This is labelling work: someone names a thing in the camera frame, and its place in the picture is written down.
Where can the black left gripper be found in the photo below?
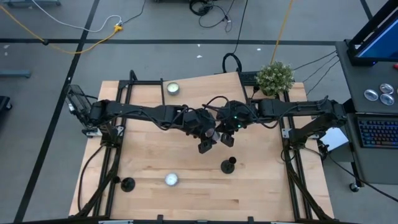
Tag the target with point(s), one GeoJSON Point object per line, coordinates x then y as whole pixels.
{"type": "Point", "coordinates": [196, 121]}

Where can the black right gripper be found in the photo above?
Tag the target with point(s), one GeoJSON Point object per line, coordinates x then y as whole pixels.
{"type": "Point", "coordinates": [236, 116]}

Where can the floral patterned candle tin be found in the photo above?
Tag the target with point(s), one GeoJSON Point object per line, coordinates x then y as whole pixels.
{"type": "Point", "coordinates": [173, 88]}
{"type": "Point", "coordinates": [213, 134]}
{"type": "Point", "coordinates": [171, 179]}

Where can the black metal candle stick holder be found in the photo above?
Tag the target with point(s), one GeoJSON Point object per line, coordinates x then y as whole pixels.
{"type": "Point", "coordinates": [255, 88]}
{"type": "Point", "coordinates": [228, 166]}
{"type": "Point", "coordinates": [127, 184]}

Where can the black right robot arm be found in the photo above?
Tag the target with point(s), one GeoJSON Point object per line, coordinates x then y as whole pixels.
{"type": "Point", "coordinates": [304, 109]}

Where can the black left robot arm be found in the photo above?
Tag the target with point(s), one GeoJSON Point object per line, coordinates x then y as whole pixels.
{"type": "Point", "coordinates": [140, 112]}

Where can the raised wooden shelf black legs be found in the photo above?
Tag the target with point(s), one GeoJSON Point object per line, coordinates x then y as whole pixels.
{"type": "Point", "coordinates": [202, 90]}

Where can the black power strip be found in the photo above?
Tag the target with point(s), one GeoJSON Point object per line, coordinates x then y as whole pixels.
{"type": "Point", "coordinates": [247, 77]}

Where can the artificial green potted plant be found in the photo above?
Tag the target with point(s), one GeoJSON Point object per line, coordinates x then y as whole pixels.
{"type": "Point", "coordinates": [275, 78]}

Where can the white paper sheet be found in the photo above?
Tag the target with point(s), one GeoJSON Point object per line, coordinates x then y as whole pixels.
{"type": "Point", "coordinates": [334, 138]}

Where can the dark grey side desk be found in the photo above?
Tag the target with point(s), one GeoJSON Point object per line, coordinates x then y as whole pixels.
{"type": "Point", "coordinates": [351, 77]}

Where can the backlit mechanical keyboard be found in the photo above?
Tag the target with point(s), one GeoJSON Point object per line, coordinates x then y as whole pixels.
{"type": "Point", "coordinates": [379, 133]}

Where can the black computer monitor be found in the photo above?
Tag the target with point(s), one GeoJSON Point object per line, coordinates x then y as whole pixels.
{"type": "Point", "coordinates": [379, 40]}

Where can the grey metal floor base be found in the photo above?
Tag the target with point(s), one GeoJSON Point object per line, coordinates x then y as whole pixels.
{"type": "Point", "coordinates": [31, 2]}
{"type": "Point", "coordinates": [14, 73]}

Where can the black furniture foot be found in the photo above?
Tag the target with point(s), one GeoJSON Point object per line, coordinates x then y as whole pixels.
{"type": "Point", "coordinates": [4, 102]}

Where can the black metal table frame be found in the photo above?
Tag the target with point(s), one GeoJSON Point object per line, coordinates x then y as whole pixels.
{"type": "Point", "coordinates": [140, 82]}

